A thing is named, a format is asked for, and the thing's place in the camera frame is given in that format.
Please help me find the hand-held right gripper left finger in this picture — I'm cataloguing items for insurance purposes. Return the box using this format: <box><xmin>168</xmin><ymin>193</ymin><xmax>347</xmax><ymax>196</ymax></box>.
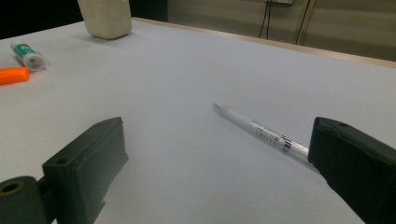
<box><xmin>41</xmin><ymin>117</ymin><xmax>130</xmax><ymax>224</ymax></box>

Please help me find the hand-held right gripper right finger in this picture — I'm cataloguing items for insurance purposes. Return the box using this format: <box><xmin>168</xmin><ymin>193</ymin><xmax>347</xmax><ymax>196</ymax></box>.
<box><xmin>307</xmin><ymin>117</ymin><xmax>396</xmax><ymax>224</ymax></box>

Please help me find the white ballpoint pen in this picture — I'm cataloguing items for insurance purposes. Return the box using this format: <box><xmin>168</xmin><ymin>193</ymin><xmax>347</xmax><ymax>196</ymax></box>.
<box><xmin>213</xmin><ymin>103</ymin><xmax>319</xmax><ymax>173</ymax></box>

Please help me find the orange marker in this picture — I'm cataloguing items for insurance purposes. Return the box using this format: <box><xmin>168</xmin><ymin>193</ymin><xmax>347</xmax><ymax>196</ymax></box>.
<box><xmin>0</xmin><ymin>66</ymin><xmax>31</xmax><ymax>87</ymax></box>

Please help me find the green and white glue stick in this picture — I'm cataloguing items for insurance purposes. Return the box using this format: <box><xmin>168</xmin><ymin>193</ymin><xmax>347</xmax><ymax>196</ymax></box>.
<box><xmin>9</xmin><ymin>40</ymin><xmax>47</xmax><ymax>73</ymax></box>

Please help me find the cream pen holder cup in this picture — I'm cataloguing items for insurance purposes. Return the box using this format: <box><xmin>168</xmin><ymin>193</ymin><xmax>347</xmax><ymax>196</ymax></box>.
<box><xmin>77</xmin><ymin>0</ymin><xmax>134</xmax><ymax>41</ymax></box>

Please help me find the wooden table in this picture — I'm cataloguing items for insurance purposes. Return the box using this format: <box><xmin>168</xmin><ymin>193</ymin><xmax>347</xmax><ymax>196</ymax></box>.
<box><xmin>132</xmin><ymin>17</ymin><xmax>396</xmax><ymax>69</ymax></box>

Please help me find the black wall cable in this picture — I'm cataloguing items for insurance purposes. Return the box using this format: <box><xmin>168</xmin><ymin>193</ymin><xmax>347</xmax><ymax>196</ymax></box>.
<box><xmin>259</xmin><ymin>0</ymin><xmax>269</xmax><ymax>39</ymax></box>
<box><xmin>265</xmin><ymin>0</ymin><xmax>273</xmax><ymax>41</ymax></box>

